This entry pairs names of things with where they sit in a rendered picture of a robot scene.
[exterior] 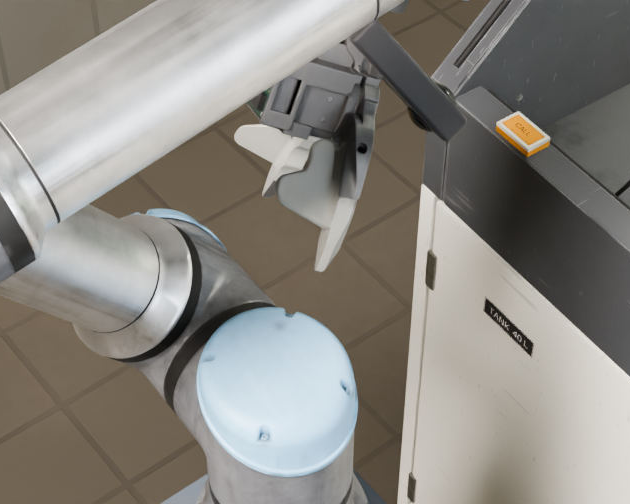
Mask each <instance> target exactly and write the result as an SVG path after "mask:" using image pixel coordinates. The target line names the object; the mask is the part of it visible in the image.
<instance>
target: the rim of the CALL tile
mask: <svg viewBox="0 0 630 504"><path fill-rule="evenodd" d="M518 114H519V115H520V116H521V117H522V118H523V119H525V120H526V121H527V122H528V123H529V124H530V125H532V126H533V127H534V128H535V129H536V130H538V131H539V132H540V133H541V134H542V135H544V136H545V138H543V139H541V140H539V141H537V142H535V143H533V144H531V145H527V144H526V143H525V142H524V141H523V140H522V139H520V138H519V137H518V136H517V135H516V134H514V133H513V132H512V131H511V130H510V129H509V128H507V127H506V126H505V125H504V124H503V123H502V122H504V121H506V120H508V119H510V118H512V117H514V116H516V115H518ZM496 125H497V126H498V127H499V128H500V129H501V130H503V131H504V132H505V133H506V134H507V135H508V136H510V137H511V138H512V139H513V140H514V141H515V142H516V143H518V144H519V145H520V146H521V147H522V148H523V149H525V150H526V151H527V152H530V151H532V150H533V149H535V148H537V147H539V146H541V145H543V144H545V143H547V142H549V141H550V137H549V136H548V135H547V134H545V133H544V132H543V131H542V130H541V129H539V128H538V127H537V126H536V125H535V124H534V123H532V122H531V121H530V120H529V119H528V118H526V117H525V116H524V115H523V114H522V113H520V112H519V111H518V112H516V113H514V114H512V115H510V116H508V117H506V118H504V119H502V120H500V121H498V122H497V124H496Z"/></svg>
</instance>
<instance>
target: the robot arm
mask: <svg viewBox="0 0 630 504"><path fill-rule="evenodd" d="M408 2H409V0H157V1H155V2H153V3H152V4H150V5H148V6H147V7H145V8H143V9H142V10H140V11H138V12H137V13H135V14H134V15H132V16H130V17H129V18H127V19H125V20H124V21H122V22H120V23H119V24H117V25H115V26H114V27H112V28H110V29H109V30H107V31H105V32H104V33H102V34H100V35H99V36H97V37H96V38H94V39H92V40H91V41H89V42H87V43H86V44H84V45H82V46H81V47H79V48H77V49H76V50H74V51H72V52H71V53H69V54H67V55H66V56H64V57H62V58H61V59H59V60H57V61H56V62H54V63H53V64H51V65H49V66H48V67H46V68H44V69H43V70H41V71H39V72H38V73H36V74H34V75H33V76H31V77H29V78H28V79H26V80H24V81H23V82H21V83H19V84H18V85H16V86H14V87H13V88H11V89H10V90H8V91H6V92H5V93H3V94H1V95H0V295H1V296H4V297H6V298H9V299H11V300H14V301H17V302H19V303H22V304H25V305H27V306H30V307H32V308H35V309H38V310H40V311H43V312H46V313H48V314H51V315H53V316H56V317H59V318H61V319H64V320H67V321H69V322H72V323H73V326H74V329H75V331H76V333H77V334H78V336H79V337H80V339H81V340H82V341H83V343H84V344H85V345H86V346H87V347H89V348H90V349H91V350H93V351H94V352H96V353H98V354H100V355H102V356H105V357H108V358H110V359H113V360H116V361H119V362H121V363H124V364H127V365H130V366H132V367H134V368H136V369H137V370H139V371H140V372H141V373H143V374H144V375H145V376H146V377H147V378H148V380H149V381H150V382H151V383H152V385H153V386H154V387H155V388H156V390H157V391H158V392H159V393H160V395H161V396H162V397H163V398H164V400H165V401H166V402H167V404H168V405H169V406H170V408H171V409H172V410H173V411H174V413H175V414H176V415H177V416H178V418H179V419H180V420H181V421H182V423H183V424H184V425H185V426H186V428H187V429H188V430H189V431H190V433H191V434H192V435H193V436H194V437H195V439H196V440H197V441H198V443H199V444H200V445H201V447H202V449H203V451H204V453H205V455H206V458H207V469H208V478H207V480H206V482H205V484H204V487H203V488H202V490H201V492H200V495H199V497H198V499H197V502H196V504H369V502H368V499H367V497H366V494H365V492H364V490H363V488H362V486H361V485H360V483H359V481H358V480H357V478H356V476H355V474H354V473H353V453H354V428H355V425H356V420H357V413H358V396H357V388H356V383H355V379H354V374H353V369H352V365H351V362H350V359H349V357H348V354H347V352H346V351H345V349H344V347H343V345H342V344H341V342H340V341H339V340H338V339H337V337H336V336H335V335H334V334H333V333H332V332H331V331H330V330H329V329H328V328H327V327H325V326H324V325H323V324H322V323H320V322H319V321H317V320H315V319H314V318H312V317H310V316H308V315H306V314H303V313H301V312H296V313H295V314H289V313H286V312H285V309H284V308H279V307H277V306H276V305H275V304H274V303H273V301H272V300H271V299H270V298H269V297H268V296H267V295H266V294H265V293H264V292H263V291H262V290H261V288H260V287H259V286H258V285H257V284H256V283H255V282H254V281H253V280H252V279H251V278H250V276H249V275H248V274H247V273H246V272H245V271H244V270H243V269H242V268H241V267H240V266H239V264H238V263H237V262H236V261H235V260H234V259H233V258H232V257H231V256H230V255H229V254H228V253H227V251H226V249H225V247H224V246H223V244H222V243H221V242H220V240H219V239H218V238H217V237H216V236H215V235H214V234H213V233H212V232H211V231H210V230H209V229H207V228H206V227H205V226H203V225H202V224H200V223H198V222H197V221H196V220H195V219H193V218H192V217H190V216H188V215H186V214H184V213H182V212H179V211H175V210H171V209H149V210H148V211H147V213H146V214H140V213H138V212H136V213H134V214H131V215H129V216H126V217H123V218H120V219H118V218H116V217H114V216H112V215H110V214H108V213H106V212H104V211H102V210H100V209H98V208H96V207H94V206H92V205H90V204H89V203H91V202H92V201H94V200H96V199H97V198H99V197H100V196H102V195H103V194H105V193H106V192H108V191H110V190H111V189H113V188H114V187H116V186H117V185H119V184H120V183H122V182H124V181H125V180H127V179H128V178H130V177H131V176H133V175H134V174H136V173H138V172H139V171H141V170H142V169H144V168H145V167H147V166H148V165H150V164H152V163H153V162H155V161H156V160H158V159H159V158H161V157H162V156H164V155H166V154H167V153H169V152H170V151H172V150H173V149H175V148H176V147H178V146H180V145H181V144H183V143H184V142H186V141H187V140H189V139H190V138H192V137H194V136H195V135H197V134H198V133H200V132H201V131H203V130H205V129H206V128H208V127H209V126H211V125H212V124H214V123H215V122H217V121H219V120H220V119H222V118H223V117H225V116H226V115H228V114H229V113H231V112H233V111H234V110H236V109H237V108H239V107H240V106H242V105H243V104H245V103H246V104H247V105H248V107H249V108H250V109H251V111H252V112H253V113H254V114H255V116H256V117H257V118H258V119H259V121H260V123H261V124H257V125H244V126H241V127H240V128H239V129H238V130H237V131H236V133H235V135H234V138H235V141H236V142H237V143H238V144H239V145H241V146H242V147H244V148H246V149H248V150H250V151H251V152H253V153H255V154H257V155H259V156H260V157H262V158H264V159H266V160H268V161H269V162H271V163H273V164H272V166H271V169H270V171H269V174H268V177H267V180H266V183H265V186H264V189H263V192H262V196H263V197H265V198H270V197H272V196H274V195H276V198H277V200H278V201H279V202H280V204H282V205H283V206H284V207H286V208H288V209H290V210H291V211H293V212H295V213H296V214H298V215H300V216H302V217H303V218H305V219H307V220H309V221H310V222H312V223H314V224H315V225H317V226H319V227H321V232H320V236H319V240H318V241H317V248H316V256H315V264H314V271H318V272H322V271H324V270H325V269H326V268H327V266H328V265H329V263H330V262H331V261H332V259H333V258H334V256H335V255H336V254H337V252H338V251H339V249H340V247H341V244H342V242H343V239H344V237H345V235H346V232H347V230H348V227H349V225H350V222H351V220H352V217H353V214H354V211H355V207H356V203H357V200H358V199H359V198H360V195H361V191H362V188H363V184H364V180H365V177H366V173H367V169H368V166H369V162H370V158H371V153H372V148H373V142H374V131H375V114H376V110H377V106H378V102H379V97H380V89H379V87H378V86H379V83H380V81H381V79H382V80H383V81H384V82H385V83H386V84H387V85H388V86H389V87H390V88H391V89H392V90H393V91H394V92H395V94H396V95H397V96H398V97H399V98H400V99H401V100H402V101H403V102H404V103H405V104H406V105H407V106H408V108H407V109H408V114H409V117H410V119H411V121H412V122H413V123H414V124H415V125H416V126H417V127H418V128H420V129H422V130H424V131H429V132H431V131H432V132H434V133H435V134H436V135H437V136H438V137H439V138H440V139H442V140H443V141H449V140H451V139H452V138H453V137H454V136H455V135H456V134H457V133H458V132H459V131H460V130H461V129H462V128H463V127H464V126H465V125H466V123H467V118H466V116H465V115H464V114H463V113H462V112H461V111H460V110H459V109H458V108H457V106H458V105H457V102H456V98H455V96H454V94H453V93H452V91H451V90H450V89H449V88H448V87H446V86H445V85H443V84H440V83H436V82H434V81H433V80H432V79H431V78H430V77H429V76H428V75H427V73H426V72H425V71H424V70H423V69H422V68H421V67H420V66H419V65H418V64H417V62H416V61H415V60H414V59H413V58H412V57H411V56H410V55H409V54H408V53H407V51H406V50H405V49H404V48H403V47H402V46H401V45H400V44H399V43H398V42H397V40H396V39H395V38H394V37H393V36H392V35H391V34H390V33H389V32H388V31H387V29H386V28H385V27H384V26H383V25H382V24H381V23H380V22H379V21H378V20H377V18H379V17H380V16H382V15H384V14H385V13H387V12H393V13H400V14H402V13H404V12H405V10H406V7H407V4H408ZM330 139H331V140H330ZM307 158H308V159H307ZM306 160H307V164H306V166H305V168H304V169H303V166H304V164H305V162H306ZM302 169H303V170H302Z"/></svg>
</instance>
